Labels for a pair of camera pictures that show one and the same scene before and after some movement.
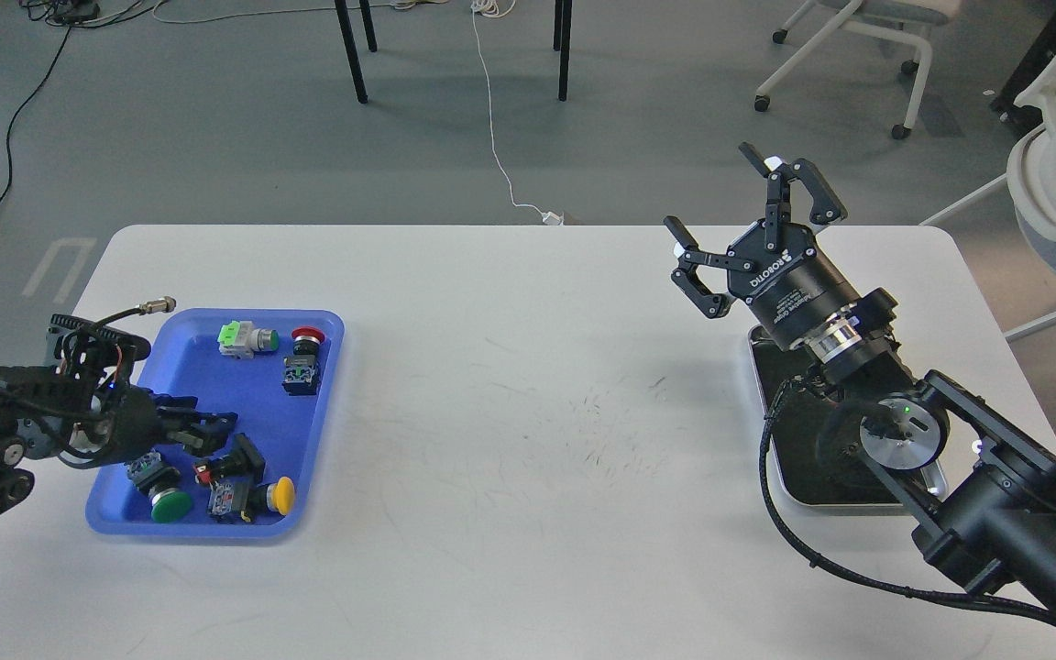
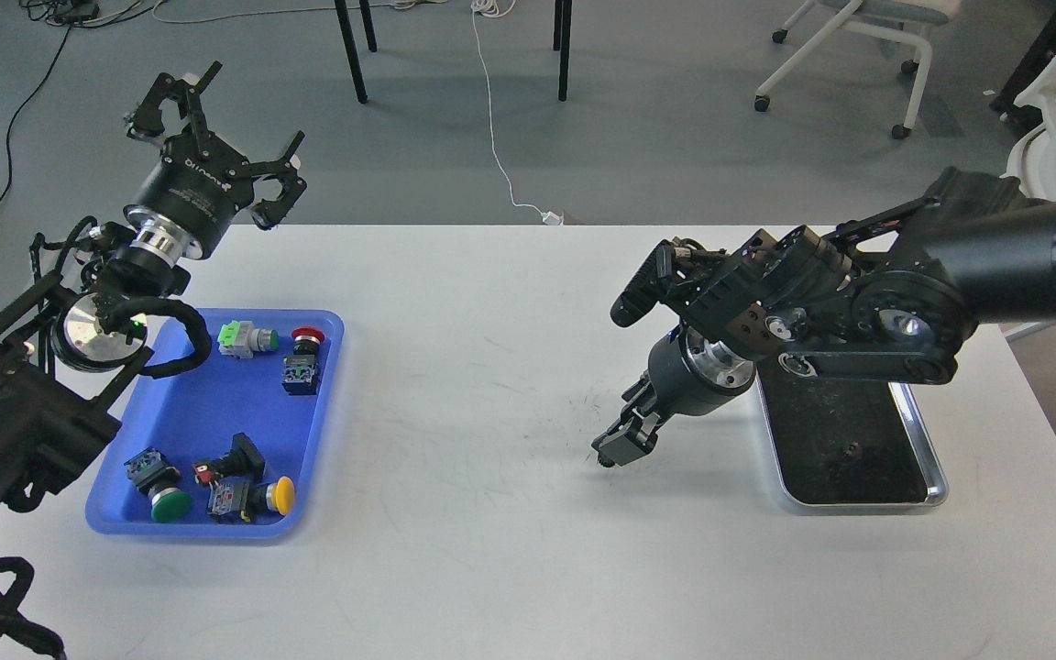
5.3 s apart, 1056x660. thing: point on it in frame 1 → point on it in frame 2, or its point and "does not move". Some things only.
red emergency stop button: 301,367 does not move
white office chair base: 907,19 does not move
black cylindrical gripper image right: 780,269 → 687,376
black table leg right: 562,35 does not move
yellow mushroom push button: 247,498 does not move
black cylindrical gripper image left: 139,420 → 187,201
